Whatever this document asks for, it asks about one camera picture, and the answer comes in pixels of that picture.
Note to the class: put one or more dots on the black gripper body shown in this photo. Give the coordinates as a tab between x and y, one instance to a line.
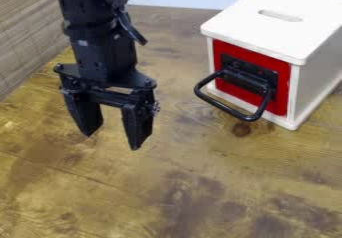
132	88

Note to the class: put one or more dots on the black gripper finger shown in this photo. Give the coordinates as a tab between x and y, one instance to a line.
85	113
137	121

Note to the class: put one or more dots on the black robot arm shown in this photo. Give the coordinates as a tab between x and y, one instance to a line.
102	78

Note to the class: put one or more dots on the red drawer front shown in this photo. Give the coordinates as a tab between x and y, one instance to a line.
277	104

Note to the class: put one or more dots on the white wooden box cabinet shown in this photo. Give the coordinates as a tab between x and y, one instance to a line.
297	31

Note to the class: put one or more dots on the black metal drawer handle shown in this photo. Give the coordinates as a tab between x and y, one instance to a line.
247	79

